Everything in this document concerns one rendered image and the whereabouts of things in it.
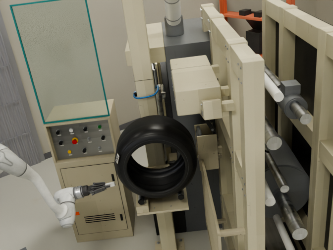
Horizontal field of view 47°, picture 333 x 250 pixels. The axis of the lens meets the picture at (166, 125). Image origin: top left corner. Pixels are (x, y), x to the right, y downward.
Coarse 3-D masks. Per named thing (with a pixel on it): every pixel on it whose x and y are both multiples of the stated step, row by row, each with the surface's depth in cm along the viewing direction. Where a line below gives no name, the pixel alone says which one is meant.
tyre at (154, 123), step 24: (144, 120) 258; (168, 120) 259; (120, 144) 252; (144, 144) 246; (168, 144) 246; (192, 144) 255; (120, 168) 254; (144, 168) 286; (168, 168) 286; (192, 168) 256; (144, 192) 263; (168, 192) 263
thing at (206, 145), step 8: (200, 128) 293; (208, 128) 299; (200, 136) 280; (208, 136) 281; (216, 136) 281; (200, 144) 283; (208, 144) 284; (216, 144) 284; (200, 152) 286; (208, 152) 287; (216, 152) 287; (200, 160) 289; (208, 160) 290; (216, 160) 290; (200, 168) 293; (208, 168) 293; (216, 168) 293
